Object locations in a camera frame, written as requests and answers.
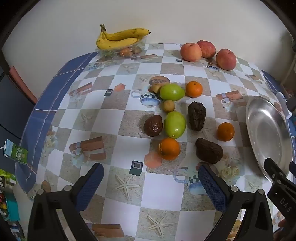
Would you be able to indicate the black power adapter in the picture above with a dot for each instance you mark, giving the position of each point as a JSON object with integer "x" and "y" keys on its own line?
{"x": 291, "y": 105}

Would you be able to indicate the orange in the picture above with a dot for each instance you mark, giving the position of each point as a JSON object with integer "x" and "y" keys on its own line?
{"x": 225, "y": 131}
{"x": 193, "y": 89}
{"x": 170, "y": 148}

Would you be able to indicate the elongated dark avocado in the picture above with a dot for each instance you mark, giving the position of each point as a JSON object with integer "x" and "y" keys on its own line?
{"x": 196, "y": 115}

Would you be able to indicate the green guava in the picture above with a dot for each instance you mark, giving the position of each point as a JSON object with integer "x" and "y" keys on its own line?
{"x": 175, "y": 124}
{"x": 172, "y": 92}

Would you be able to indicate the steel bowl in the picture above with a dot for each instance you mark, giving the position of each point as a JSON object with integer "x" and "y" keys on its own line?
{"x": 266, "y": 129}

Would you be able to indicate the small yellow-brown fruit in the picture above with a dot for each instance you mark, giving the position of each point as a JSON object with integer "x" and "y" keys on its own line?
{"x": 155, "y": 88}
{"x": 167, "y": 106}

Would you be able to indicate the round dark avocado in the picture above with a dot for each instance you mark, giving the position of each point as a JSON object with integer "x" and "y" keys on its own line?
{"x": 153, "y": 125}

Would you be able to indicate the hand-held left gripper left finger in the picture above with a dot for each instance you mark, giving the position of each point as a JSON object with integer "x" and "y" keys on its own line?
{"x": 91, "y": 183}

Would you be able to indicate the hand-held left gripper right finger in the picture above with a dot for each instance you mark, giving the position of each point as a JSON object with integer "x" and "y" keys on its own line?
{"x": 212, "y": 187}

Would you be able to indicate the large dark avocado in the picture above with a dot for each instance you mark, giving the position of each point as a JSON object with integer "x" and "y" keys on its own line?
{"x": 209, "y": 150}

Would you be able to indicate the red apple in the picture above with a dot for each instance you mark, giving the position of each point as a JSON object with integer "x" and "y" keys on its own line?
{"x": 226, "y": 59}
{"x": 190, "y": 52}
{"x": 207, "y": 48}

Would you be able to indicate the green drink carton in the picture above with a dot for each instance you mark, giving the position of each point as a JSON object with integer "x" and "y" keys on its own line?
{"x": 18, "y": 154}

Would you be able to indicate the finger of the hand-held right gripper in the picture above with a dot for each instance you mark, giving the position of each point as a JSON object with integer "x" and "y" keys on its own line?
{"x": 276, "y": 170}

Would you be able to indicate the clear plastic fruit container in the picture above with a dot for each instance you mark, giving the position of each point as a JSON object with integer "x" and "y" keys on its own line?
{"x": 124, "y": 52}

